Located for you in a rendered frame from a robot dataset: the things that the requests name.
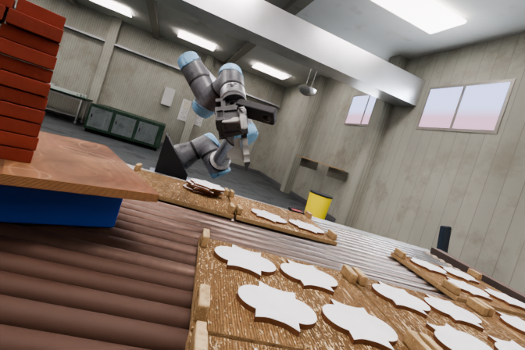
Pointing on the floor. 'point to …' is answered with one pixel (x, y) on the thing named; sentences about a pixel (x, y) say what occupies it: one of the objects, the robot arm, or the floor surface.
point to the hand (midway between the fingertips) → (248, 151)
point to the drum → (318, 204)
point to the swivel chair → (444, 238)
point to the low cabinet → (123, 126)
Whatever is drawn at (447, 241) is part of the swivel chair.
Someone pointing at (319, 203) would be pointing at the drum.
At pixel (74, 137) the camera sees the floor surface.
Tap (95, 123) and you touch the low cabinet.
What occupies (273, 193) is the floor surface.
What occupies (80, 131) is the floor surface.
